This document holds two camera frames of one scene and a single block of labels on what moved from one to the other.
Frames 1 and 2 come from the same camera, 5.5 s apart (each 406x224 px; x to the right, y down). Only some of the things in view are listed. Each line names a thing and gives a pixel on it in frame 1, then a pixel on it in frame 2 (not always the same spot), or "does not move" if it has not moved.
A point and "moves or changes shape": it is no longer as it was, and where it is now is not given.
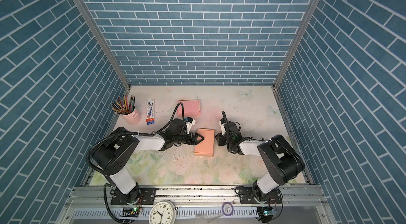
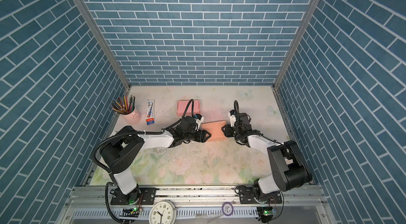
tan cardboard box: [206, 147] moves or changes shape
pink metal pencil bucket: [134, 118] does not move
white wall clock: [164, 212] does not move
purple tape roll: [232, 207] does not move
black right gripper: [219, 140] to [227, 131]
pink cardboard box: [191, 108] does not move
